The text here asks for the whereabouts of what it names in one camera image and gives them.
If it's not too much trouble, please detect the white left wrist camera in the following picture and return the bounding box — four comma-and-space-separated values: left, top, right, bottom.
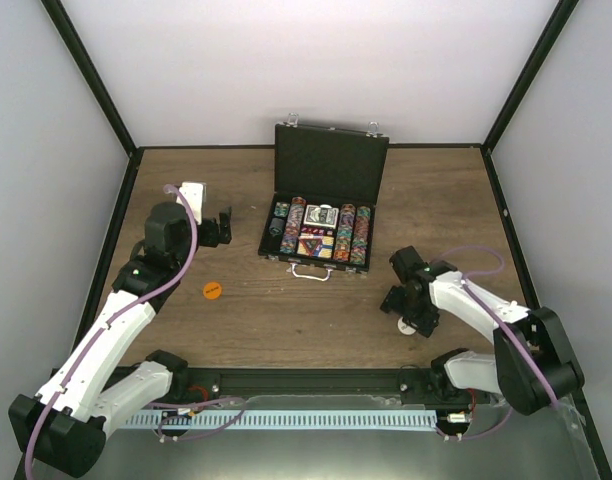
176, 181, 206, 225

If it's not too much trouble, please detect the black poker chip case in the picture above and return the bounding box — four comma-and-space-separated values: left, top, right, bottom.
258, 114, 390, 274

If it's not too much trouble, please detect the white dealer button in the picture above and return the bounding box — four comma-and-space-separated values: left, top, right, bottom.
397, 319, 416, 336

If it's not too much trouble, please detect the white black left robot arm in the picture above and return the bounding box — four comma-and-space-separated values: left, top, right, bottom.
8, 200, 232, 478

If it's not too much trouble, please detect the poker chip row right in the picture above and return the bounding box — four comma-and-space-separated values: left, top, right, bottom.
350, 206, 371, 265

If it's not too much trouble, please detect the light blue slotted cable duct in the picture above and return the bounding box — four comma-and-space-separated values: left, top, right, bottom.
123, 410, 437, 432

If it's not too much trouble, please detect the short poker chip stack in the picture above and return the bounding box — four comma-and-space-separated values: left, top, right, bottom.
273, 202, 291, 218

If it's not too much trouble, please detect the blue white card deck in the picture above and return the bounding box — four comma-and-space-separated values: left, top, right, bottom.
302, 204, 339, 230

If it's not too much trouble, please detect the red dice row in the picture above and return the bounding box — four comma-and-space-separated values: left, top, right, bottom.
300, 227, 334, 236

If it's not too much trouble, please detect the red black triangular token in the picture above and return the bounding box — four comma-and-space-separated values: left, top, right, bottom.
297, 237, 322, 257

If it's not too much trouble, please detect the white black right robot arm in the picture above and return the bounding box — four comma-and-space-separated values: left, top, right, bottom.
380, 246, 585, 416

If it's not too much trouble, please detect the black front mounting rail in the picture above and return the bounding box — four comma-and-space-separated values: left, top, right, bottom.
110, 367, 580, 406

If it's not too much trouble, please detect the black round cup in case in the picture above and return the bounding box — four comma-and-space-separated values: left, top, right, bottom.
268, 217, 285, 236

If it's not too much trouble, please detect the tall poker chip row left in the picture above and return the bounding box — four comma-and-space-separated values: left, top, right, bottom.
279, 197, 306, 254

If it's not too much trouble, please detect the orange round button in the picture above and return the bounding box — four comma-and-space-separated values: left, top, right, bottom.
202, 282, 223, 300

